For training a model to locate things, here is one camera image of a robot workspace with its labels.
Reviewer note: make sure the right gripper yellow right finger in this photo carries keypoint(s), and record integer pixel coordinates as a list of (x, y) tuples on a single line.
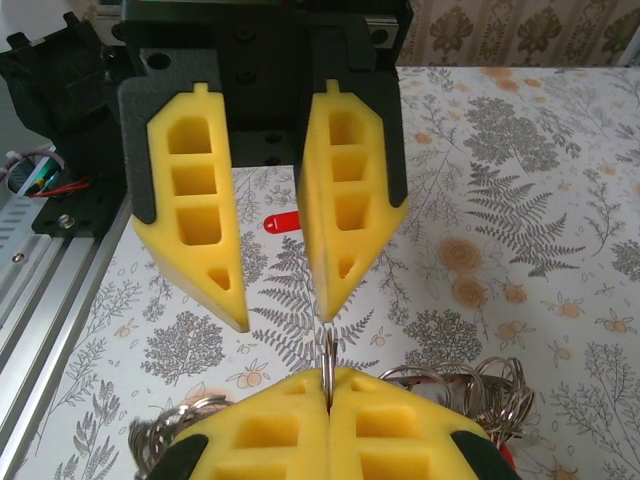
[(400, 440)]

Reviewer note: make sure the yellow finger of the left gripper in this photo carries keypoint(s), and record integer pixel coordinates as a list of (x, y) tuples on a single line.
[(395, 150), (135, 150)]

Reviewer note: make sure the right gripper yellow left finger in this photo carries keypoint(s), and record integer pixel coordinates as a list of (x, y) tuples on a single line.
[(260, 440)]

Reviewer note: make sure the silver keyring disc with rings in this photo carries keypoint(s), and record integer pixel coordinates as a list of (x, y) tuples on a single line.
[(150, 437)]

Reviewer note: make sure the red key tag with key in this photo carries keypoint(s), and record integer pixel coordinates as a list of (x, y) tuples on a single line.
[(285, 222)]

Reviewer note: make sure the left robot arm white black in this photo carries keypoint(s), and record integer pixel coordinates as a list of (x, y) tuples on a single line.
[(55, 85)]

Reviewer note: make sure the aluminium mounting rail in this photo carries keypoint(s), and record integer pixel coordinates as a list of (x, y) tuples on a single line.
[(50, 300)]

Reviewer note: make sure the aluminium frame post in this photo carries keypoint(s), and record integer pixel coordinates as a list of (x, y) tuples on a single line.
[(632, 50)]

